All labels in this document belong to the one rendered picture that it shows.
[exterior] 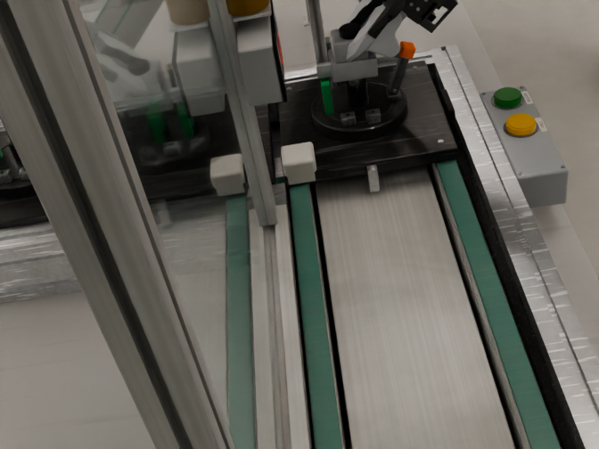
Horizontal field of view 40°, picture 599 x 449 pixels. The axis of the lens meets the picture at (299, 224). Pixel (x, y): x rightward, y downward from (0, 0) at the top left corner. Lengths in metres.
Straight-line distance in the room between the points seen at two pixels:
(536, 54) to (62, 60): 1.33
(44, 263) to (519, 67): 0.87
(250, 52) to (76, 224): 0.58
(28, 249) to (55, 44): 0.92
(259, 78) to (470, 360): 0.39
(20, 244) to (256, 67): 0.46
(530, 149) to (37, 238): 0.68
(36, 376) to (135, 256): 0.83
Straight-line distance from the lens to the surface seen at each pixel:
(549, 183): 1.12
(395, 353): 0.95
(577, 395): 0.87
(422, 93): 1.25
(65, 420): 1.07
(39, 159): 0.29
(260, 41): 0.88
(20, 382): 1.14
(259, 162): 1.00
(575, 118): 1.39
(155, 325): 0.34
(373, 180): 1.13
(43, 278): 1.21
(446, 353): 0.95
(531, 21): 1.65
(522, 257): 0.99
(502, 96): 1.23
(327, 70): 1.17
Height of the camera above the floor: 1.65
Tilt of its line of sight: 41 degrees down
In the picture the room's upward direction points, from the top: 11 degrees counter-clockwise
